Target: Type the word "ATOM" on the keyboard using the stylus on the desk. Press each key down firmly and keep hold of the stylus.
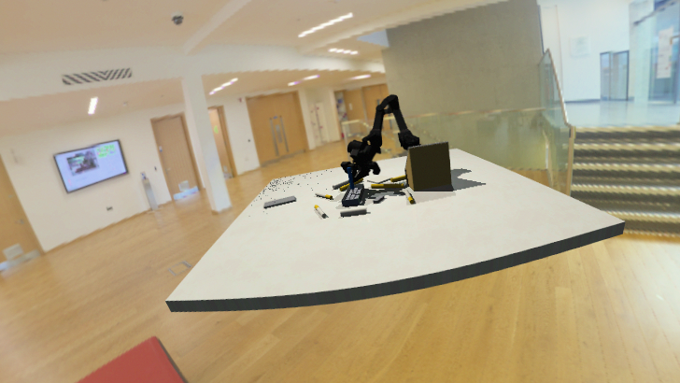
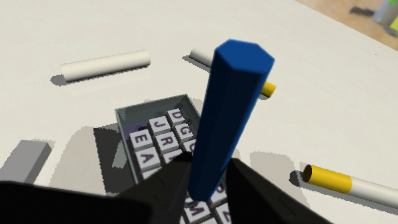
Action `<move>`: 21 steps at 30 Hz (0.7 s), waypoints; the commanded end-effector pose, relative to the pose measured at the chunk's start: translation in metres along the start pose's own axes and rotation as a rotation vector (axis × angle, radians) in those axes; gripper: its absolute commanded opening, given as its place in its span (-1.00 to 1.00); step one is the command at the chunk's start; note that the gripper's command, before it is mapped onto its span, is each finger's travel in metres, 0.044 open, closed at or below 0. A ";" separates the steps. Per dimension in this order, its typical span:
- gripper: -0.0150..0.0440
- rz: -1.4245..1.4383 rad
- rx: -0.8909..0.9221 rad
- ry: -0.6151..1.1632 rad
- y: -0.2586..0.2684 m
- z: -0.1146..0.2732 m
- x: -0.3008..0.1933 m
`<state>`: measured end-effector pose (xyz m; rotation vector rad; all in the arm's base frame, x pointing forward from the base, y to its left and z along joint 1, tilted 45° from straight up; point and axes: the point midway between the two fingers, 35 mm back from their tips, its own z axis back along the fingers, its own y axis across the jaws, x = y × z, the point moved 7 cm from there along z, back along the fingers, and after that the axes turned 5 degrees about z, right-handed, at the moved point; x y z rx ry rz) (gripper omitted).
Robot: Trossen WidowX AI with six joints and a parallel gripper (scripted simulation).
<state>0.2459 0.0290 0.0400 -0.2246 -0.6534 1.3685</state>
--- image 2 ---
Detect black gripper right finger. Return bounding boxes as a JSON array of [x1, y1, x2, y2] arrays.
[[226, 157, 334, 224]]

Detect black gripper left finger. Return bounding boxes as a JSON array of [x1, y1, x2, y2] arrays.
[[0, 151, 192, 224]]

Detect blue hexagonal rod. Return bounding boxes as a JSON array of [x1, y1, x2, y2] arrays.
[[187, 39, 275, 206]]

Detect grey keyboard with white letter keys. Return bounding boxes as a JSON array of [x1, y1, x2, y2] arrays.
[[114, 93, 232, 224]]

